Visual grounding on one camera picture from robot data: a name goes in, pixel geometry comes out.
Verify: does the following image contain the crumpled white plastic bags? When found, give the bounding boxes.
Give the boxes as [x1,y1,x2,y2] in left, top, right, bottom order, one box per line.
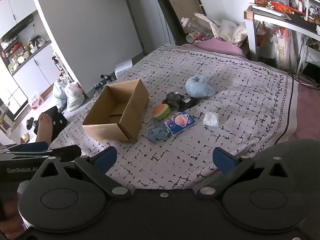
[194,12,248,47]

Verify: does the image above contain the blue tissue packet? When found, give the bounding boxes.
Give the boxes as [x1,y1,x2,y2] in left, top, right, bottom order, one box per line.
[164,110,196,137]

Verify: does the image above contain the small black tripod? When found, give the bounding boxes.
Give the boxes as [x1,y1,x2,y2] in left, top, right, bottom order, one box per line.
[94,74,114,90]

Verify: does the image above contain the pale blue plastic bag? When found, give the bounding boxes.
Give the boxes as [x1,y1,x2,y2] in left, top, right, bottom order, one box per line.
[52,77,69,108]

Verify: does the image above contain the black slippers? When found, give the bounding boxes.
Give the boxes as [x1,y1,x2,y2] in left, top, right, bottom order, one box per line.
[26,117,39,130]

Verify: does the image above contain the person's foot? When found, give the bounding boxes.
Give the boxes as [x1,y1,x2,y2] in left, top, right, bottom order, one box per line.
[34,112,54,144]

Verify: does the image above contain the white tissue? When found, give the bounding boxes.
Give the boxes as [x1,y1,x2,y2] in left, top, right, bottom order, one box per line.
[203,112,220,127]

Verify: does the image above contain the person's left hand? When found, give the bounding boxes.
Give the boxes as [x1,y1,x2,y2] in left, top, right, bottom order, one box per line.
[0,192,25,233]

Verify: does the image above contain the white box appliance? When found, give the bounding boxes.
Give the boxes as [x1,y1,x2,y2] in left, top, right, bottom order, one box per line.
[114,59,133,77]

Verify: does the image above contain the white kitchen cabinet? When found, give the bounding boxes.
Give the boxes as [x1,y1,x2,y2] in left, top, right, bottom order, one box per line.
[0,0,65,120]

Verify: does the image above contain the clear plastic bottle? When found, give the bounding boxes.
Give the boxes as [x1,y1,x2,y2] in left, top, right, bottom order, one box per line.
[180,17,200,35]

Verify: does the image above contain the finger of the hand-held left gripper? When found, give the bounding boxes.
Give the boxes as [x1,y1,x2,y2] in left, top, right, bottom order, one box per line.
[7,144,82,159]
[0,141,49,153]

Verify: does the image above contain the dark plastic bag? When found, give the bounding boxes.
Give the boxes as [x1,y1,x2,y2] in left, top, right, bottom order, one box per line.
[162,92,200,111]

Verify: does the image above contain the black white-dotted cushion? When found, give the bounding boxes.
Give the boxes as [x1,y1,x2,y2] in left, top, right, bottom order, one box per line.
[41,106,68,143]

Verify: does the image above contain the small blue-grey plush toy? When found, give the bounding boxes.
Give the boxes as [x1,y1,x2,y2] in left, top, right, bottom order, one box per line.
[147,126,170,142]

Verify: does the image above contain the burger plush toy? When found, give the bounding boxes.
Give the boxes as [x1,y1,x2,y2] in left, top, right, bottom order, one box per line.
[152,104,171,120]

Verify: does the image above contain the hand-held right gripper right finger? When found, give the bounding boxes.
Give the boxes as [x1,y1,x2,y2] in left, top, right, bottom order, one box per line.
[192,147,294,199]

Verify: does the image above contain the red packet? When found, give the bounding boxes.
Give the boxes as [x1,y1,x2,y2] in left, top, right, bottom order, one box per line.
[255,0,307,15]

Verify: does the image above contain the white red plastic bag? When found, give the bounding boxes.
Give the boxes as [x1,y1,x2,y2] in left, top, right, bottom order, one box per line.
[64,81,85,112]

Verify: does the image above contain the paper cup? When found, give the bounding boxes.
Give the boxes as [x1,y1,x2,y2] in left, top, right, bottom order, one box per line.
[186,31,199,43]

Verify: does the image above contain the red white snack bag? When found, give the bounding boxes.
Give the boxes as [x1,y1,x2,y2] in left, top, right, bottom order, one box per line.
[29,91,45,110]

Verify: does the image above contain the hanging clear plastic bag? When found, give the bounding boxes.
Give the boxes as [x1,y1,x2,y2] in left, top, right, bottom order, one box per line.
[271,27,294,67]

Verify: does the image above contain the brown cardboard box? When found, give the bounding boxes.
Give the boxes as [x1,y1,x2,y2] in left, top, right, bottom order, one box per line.
[82,79,150,144]

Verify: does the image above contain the white desk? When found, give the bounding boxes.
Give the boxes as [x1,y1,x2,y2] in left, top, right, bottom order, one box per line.
[244,4,320,62]

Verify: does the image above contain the light blue fluffy plush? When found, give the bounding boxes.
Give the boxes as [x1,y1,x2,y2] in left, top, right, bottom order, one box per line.
[185,75,215,98]

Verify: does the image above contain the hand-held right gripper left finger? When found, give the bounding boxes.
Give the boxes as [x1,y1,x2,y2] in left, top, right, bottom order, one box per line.
[30,146,133,201]

